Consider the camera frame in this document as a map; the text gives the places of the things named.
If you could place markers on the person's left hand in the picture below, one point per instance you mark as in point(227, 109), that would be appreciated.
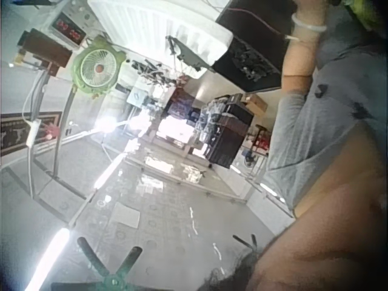
point(309, 7)

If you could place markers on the black work tray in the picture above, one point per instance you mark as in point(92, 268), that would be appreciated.
point(260, 27)

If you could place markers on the yellow green cloth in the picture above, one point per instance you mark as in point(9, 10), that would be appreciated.
point(368, 13)

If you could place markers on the pile of black parts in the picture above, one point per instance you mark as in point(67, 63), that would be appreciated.
point(250, 62)

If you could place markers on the brown cardboard box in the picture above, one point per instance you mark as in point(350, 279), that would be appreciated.
point(257, 104)

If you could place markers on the red stool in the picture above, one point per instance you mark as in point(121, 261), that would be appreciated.
point(260, 138)

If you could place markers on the black plastic crate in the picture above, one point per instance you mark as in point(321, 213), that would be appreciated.
point(230, 136)

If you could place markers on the cluttered workbench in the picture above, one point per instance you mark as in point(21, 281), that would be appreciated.
point(157, 91)

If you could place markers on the green desk fan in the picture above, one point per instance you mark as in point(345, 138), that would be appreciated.
point(97, 66)

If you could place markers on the grey meter with red digits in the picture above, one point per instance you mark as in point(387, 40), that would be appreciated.
point(71, 25)

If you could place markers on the black chair legs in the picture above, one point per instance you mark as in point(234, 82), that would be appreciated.
point(250, 244)

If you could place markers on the dark brown box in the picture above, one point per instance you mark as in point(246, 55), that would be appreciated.
point(45, 47)

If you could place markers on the white paper sheet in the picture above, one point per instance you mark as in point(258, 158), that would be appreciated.
point(126, 214)

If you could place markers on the white power strip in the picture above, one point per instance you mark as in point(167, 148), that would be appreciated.
point(32, 133)

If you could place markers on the dark framed panel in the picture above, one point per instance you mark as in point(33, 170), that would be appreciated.
point(18, 133)

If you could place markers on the green black chair base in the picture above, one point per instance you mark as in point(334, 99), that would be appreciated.
point(113, 277)

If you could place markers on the black metal bracket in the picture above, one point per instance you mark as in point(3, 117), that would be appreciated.
point(189, 53)

